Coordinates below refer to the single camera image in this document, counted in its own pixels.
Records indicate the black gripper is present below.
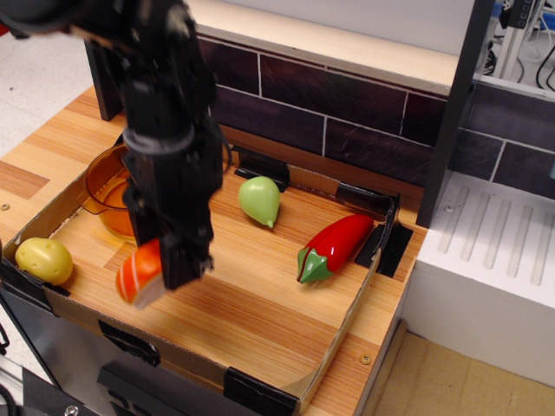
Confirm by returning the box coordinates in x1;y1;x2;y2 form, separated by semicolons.
123;116;228;290

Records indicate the orange salmon sushi toy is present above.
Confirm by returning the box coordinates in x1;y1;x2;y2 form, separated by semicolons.
115;238;166;309

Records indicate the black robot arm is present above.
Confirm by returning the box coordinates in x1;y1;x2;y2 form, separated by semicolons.
1;1;229;289

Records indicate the transparent orange plastic pot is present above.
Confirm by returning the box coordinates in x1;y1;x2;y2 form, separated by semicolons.
77;144;134;239

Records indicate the brown cardboard fence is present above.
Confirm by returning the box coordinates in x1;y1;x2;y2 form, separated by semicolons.
0;115;414;413

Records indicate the green toy pear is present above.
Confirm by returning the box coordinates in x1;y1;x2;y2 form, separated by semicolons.
238;176;280;229

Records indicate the yellow toy potato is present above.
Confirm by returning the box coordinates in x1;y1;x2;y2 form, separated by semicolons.
15;237;74;286

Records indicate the red toy chili pepper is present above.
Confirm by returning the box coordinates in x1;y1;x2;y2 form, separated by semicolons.
297;214;375;284

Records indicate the white toy sink drainboard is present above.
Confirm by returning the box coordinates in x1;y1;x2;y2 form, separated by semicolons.
402;173;554;386

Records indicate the dark brick backsplash panel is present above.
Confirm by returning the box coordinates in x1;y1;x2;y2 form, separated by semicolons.
199;39;554;198

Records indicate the dark grey vertical post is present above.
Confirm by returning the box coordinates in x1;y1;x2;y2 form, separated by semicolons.
416;1;494;228

